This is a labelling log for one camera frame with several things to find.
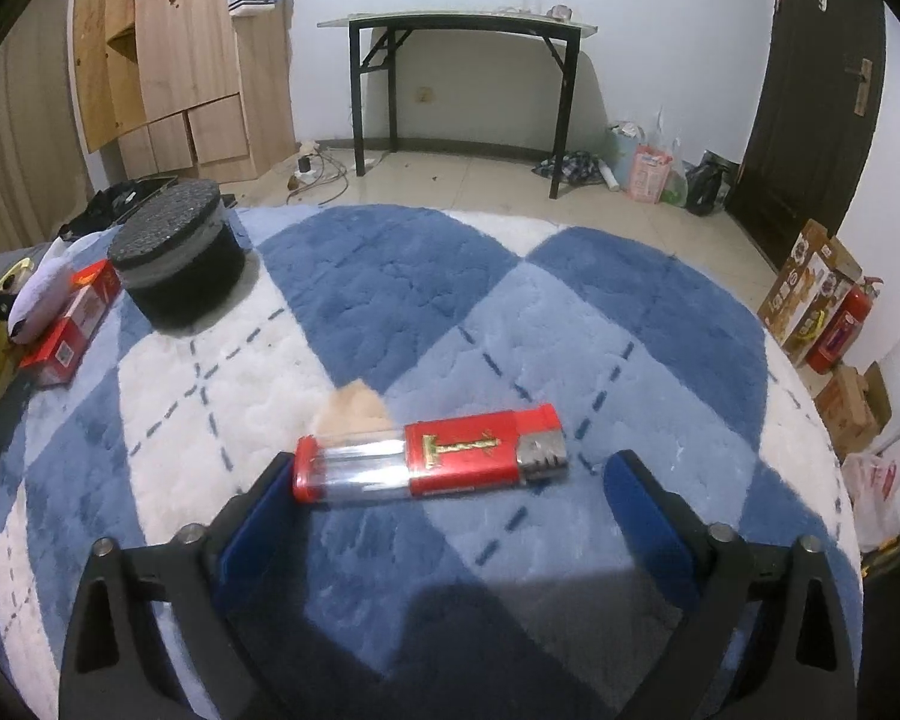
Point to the beige curtain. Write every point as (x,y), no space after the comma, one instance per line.
(22,127)

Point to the brown cardboard box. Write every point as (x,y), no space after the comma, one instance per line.
(847,409)

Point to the black folding table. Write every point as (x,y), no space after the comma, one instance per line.
(457,21)

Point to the red fire extinguisher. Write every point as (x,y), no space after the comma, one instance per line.
(840,330)

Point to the white red plastic bag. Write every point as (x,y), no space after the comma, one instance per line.
(874,495)

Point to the printed cardboard box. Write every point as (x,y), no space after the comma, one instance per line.
(802,292)

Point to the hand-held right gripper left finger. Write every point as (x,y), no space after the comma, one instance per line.
(259,532)

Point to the clear plastic wrapper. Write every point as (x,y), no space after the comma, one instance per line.
(559,12)

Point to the plaid cloth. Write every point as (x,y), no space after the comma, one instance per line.
(574,167)

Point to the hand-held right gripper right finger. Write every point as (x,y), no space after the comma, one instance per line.
(645,517)

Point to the wall outlet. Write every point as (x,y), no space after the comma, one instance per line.
(425,95)

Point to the pink plastic bag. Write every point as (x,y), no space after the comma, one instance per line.
(649,176)

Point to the large red lighter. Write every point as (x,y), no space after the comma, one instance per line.
(465,461)

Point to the wooden wardrobe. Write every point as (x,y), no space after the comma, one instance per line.
(187,37)

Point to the red cigarette box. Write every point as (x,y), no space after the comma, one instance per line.
(101,281)
(64,345)

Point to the black grey foam roll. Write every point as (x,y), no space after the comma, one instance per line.
(180,262)

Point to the green white plastic bag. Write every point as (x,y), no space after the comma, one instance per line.
(624,146)

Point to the black open suitcase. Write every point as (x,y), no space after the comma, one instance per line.
(120,202)

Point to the dark wooden door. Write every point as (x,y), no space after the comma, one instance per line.
(802,90)

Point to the black plastic bag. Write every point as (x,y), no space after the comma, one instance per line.
(709,184)

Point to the white computer mouse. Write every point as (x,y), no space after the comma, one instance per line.
(37,300)

